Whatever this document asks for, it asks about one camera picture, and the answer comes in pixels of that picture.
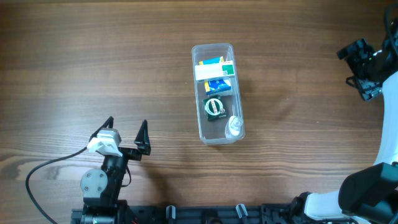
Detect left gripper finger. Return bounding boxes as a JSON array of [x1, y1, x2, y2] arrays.
[[89, 116, 114, 140], [134, 119, 151, 155]]

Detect green Zam-Buk ointment box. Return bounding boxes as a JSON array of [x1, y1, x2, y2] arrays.
[[202, 96, 227, 121]]

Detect clear plastic container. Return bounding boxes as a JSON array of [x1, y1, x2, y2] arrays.
[[192, 43, 245, 145]]

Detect white spray bottle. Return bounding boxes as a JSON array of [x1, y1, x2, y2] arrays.
[[224, 116, 244, 139]]

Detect blue VapoDrops box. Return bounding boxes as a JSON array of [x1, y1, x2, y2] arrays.
[[199, 56, 232, 96]]

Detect white green medicine box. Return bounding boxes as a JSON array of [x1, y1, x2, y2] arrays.
[[194, 61, 236, 82]]

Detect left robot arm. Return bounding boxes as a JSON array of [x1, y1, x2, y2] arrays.
[[71, 117, 151, 224]]

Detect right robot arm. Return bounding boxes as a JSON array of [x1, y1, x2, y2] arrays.
[[287, 34, 397, 223]]

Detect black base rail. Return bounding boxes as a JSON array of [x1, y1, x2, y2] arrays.
[[71, 204, 357, 224]]

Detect left black cable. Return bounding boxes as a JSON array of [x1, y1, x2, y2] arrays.
[[25, 147, 88, 224]]

